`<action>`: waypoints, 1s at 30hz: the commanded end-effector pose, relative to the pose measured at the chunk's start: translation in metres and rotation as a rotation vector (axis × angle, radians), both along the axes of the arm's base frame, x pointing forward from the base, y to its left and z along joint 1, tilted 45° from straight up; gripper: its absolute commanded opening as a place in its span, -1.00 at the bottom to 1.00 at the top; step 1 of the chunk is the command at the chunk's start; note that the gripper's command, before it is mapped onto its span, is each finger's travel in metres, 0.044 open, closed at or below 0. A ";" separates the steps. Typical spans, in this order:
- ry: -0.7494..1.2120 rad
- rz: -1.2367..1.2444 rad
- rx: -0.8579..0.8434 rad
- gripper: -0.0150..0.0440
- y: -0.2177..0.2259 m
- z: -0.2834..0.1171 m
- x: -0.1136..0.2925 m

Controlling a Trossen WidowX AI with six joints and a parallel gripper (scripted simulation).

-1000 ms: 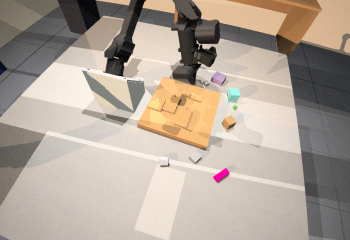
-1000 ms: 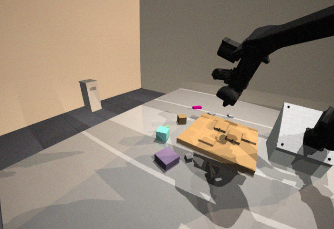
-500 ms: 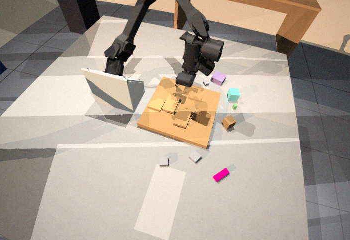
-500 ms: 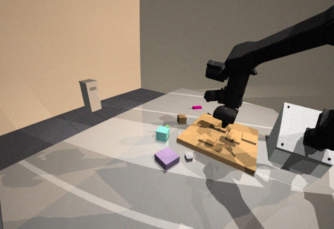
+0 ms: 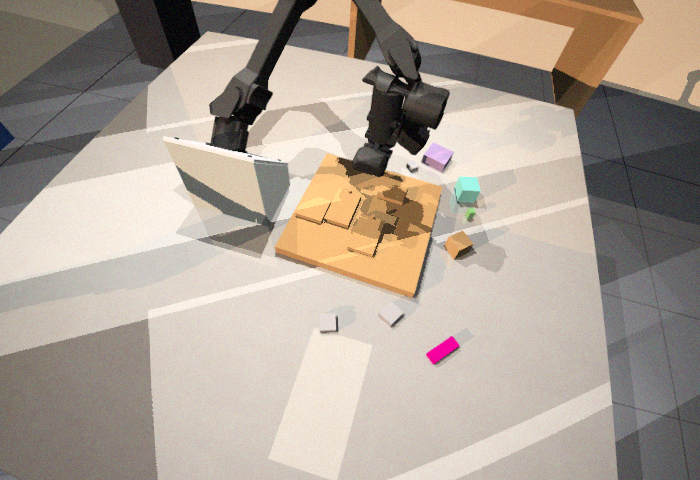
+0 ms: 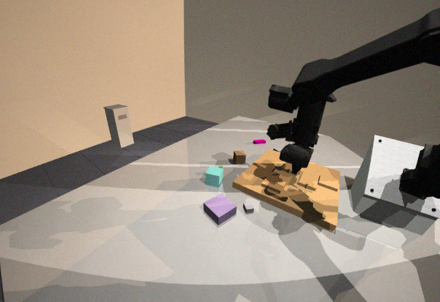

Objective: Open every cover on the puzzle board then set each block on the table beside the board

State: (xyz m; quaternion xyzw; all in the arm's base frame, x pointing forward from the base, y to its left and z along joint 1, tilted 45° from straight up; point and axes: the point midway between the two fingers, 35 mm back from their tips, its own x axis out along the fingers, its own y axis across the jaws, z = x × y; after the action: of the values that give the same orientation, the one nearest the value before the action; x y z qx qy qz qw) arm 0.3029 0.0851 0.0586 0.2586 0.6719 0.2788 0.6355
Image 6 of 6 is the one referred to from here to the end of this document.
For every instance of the teal cube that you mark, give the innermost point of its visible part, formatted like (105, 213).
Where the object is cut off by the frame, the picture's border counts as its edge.
(214, 176)

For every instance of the orange puzzle board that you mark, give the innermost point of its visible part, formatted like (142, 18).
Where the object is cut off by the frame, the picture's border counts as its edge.
(311, 194)

